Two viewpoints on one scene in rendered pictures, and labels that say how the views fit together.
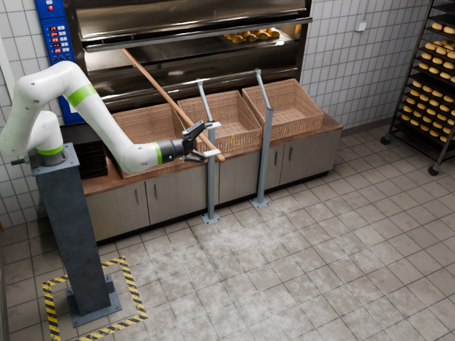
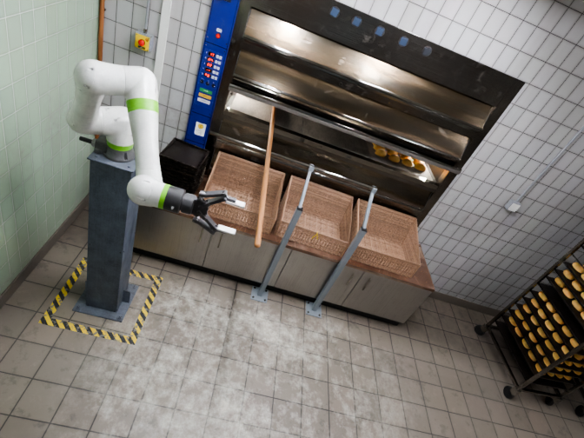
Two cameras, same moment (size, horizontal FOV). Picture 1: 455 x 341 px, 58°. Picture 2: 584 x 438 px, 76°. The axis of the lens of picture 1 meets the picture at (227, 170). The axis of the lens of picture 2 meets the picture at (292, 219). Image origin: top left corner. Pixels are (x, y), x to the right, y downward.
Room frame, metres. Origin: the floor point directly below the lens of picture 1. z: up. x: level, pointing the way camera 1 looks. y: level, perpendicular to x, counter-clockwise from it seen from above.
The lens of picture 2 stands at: (0.45, -0.42, 2.38)
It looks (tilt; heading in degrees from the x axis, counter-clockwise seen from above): 36 degrees down; 16
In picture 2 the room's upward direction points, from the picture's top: 25 degrees clockwise
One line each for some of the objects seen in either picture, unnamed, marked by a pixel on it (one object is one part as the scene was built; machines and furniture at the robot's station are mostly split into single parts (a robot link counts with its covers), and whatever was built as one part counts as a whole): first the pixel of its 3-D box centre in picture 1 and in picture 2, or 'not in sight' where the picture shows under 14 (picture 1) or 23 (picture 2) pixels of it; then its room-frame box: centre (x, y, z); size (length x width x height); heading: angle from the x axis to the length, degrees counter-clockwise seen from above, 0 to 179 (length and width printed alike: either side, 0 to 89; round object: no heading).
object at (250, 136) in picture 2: (204, 75); (328, 166); (3.10, 0.22, 1.02); 1.79 x 0.11 x 0.19; 118
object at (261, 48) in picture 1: (202, 57); (335, 150); (3.12, 0.23, 1.16); 1.80 x 0.06 x 0.04; 118
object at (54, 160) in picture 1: (39, 155); (108, 145); (1.62, 0.93, 1.23); 0.26 x 0.15 x 0.06; 118
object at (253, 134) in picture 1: (219, 122); (315, 215); (2.87, 0.09, 0.72); 0.56 x 0.49 x 0.28; 116
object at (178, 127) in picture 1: (148, 138); (243, 191); (2.59, 0.61, 0.72); 0.56 x 0.49 x 0.28; 118
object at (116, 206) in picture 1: (206, 169); (283, 249); (2.79, 0.18, 0.29); 2.42 x 0.56 x 0.58; 118
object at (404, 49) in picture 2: not in sight; (388, 42); (3.12, 0.23, 2.00); 1.80 x 0.08 x 0.21; 118
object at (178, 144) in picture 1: (182, 147); (195, 206); (1.37, 0.19, 1.49); 0.09 x 0.07 x 0.08; 118
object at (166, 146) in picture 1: (164, 151); (175, 199); (1.34, 0.25, 1.49); 0.12 x 0.06 x 0.09; 28
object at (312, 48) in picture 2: not in sight; (374, 72); (3.10, 0.22, 1.80); 1.79 x 0.11 x 0.19; 118
